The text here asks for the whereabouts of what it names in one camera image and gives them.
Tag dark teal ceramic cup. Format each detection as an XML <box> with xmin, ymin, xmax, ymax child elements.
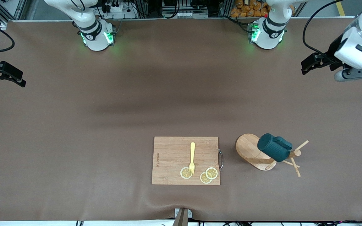
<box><xmin>257</xmin><ymin>133</ymin><xmax>293</xmax><ymax>162</ymax></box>

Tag wooden mug rack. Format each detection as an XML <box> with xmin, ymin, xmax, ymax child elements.
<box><xmin>235</xmin><ymin>133</ymin><xmax>309</xmax><ymax>177</ymax></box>

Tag brown table mat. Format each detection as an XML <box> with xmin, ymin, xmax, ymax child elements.
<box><xmin>0</xmin><ymin>17</ymin><xmax>362</xmax><ymax>222</ymax></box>

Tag orange bagged goods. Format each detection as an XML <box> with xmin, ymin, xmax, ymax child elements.
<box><xmin>230</xmin><ymin>0</ymin><xmax>271</xmax><ymax>18</ymax></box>

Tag white power strip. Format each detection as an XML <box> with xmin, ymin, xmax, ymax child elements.
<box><xmin>104</xmin><ymin>3</ymin><xmax>137</xmax><ymax>19</ymax></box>

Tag yellow plastic fork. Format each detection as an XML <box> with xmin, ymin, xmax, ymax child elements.
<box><xmin>189</xmin><ymin>142</ymin><xmax>196</xmax><ymax>175</ymax></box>

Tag bamboo cutting board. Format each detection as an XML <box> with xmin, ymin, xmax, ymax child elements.
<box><xmin>152</xmin><ymin>136</ymin><xmax>224</xmax><ymax>186</ymax></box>

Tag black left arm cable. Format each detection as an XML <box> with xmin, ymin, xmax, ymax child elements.
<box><xmin>303</xmin><ymin>0</ymin><xmax>345</xmax><ymax>63</ymax></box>

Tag metal table edge bracket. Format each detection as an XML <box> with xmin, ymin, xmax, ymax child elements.
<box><xmin>173</xmin><ymin>208</ymin><xmax>193</xmax><ymax>226</ymax></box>

